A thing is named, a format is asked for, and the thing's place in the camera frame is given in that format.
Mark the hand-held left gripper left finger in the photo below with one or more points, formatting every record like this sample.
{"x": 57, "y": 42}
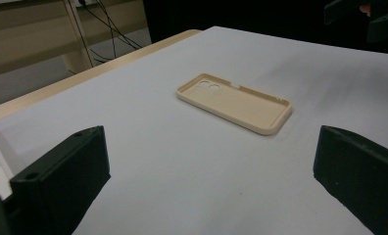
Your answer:
{"x": 58, "y": 182}

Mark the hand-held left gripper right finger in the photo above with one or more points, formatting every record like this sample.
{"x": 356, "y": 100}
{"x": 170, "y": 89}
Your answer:
{"x": 362, "y": 173}

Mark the beige phone case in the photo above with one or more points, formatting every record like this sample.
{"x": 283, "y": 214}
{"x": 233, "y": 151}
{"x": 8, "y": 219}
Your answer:
{"x": 234, "y": 104}

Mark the black curtain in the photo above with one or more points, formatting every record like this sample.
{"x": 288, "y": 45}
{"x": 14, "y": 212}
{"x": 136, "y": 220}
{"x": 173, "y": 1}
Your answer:
{"x": 247, "y": 16}

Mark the white table sheet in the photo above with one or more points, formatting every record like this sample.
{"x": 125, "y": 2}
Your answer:
{"x": 182, "y": 182}

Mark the beige shelf unit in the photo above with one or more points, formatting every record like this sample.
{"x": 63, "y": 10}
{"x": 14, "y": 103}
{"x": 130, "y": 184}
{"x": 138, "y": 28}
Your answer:
{"x": 25, "y": 36}

